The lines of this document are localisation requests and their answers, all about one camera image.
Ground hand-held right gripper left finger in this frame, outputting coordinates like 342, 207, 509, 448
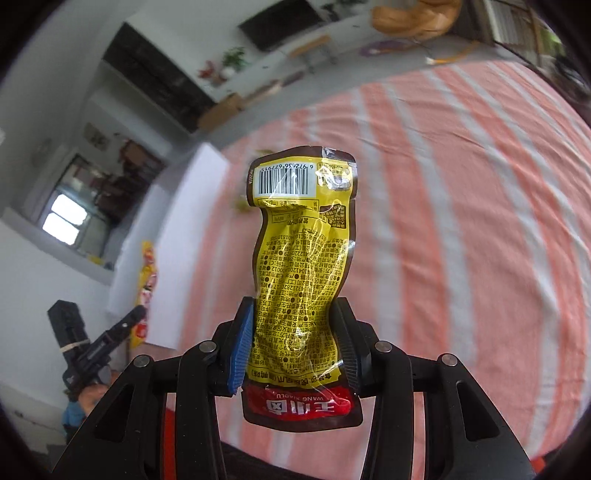
51, 298, 257, 480

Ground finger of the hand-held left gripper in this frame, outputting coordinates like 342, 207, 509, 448
90, 306, 148, 365

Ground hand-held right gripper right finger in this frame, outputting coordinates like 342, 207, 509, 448
330, 298, 539, 480

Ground white cardboard box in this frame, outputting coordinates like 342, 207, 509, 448
108, 142, 241, 348

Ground person's left hand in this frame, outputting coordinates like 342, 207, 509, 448
81, 384, 112, 417

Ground yellow red snack packet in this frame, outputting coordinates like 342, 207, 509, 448
130, 240, 159, 350

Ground small window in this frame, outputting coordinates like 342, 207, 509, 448
41, 193, 90, 246

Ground wooden dining chairs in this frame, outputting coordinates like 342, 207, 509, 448
93, 137, 166, 223

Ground brown cardboard box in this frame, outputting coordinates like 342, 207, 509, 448
198, 93, 244, 133

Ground black glass cabinet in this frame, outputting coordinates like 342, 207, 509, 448
103, 22, 219, 136

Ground red flowers in vase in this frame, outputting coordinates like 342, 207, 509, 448
198, 64, 223, 87

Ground white television cabinet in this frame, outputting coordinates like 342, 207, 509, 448
203, 0, 385, 103

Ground green plant in vase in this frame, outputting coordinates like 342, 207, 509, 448
222, 46, 251, 77

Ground wooden bench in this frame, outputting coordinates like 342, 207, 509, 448
289, 36, 334, 63

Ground purple floor mat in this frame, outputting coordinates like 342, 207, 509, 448
359, 39, 417, 59

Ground black television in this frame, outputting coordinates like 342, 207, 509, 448
239, 0, 325, 51

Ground orange lounge chair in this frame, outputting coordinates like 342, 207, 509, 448
372, 0, 463, 41

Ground wooden slatted chair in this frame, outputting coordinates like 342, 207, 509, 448
480, 0, 542, 45

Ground wall painting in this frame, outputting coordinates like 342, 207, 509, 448
85, 123, 110, 151

